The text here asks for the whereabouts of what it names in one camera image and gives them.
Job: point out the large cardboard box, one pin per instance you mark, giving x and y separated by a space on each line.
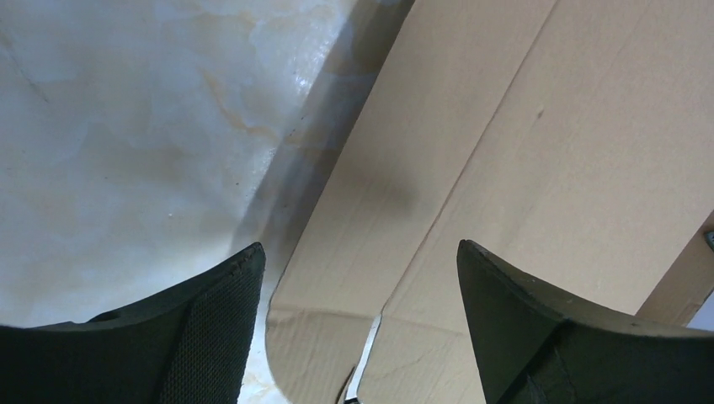
574 139

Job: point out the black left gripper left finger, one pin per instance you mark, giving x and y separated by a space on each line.
186 344

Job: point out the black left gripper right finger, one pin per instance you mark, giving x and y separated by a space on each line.
537 343

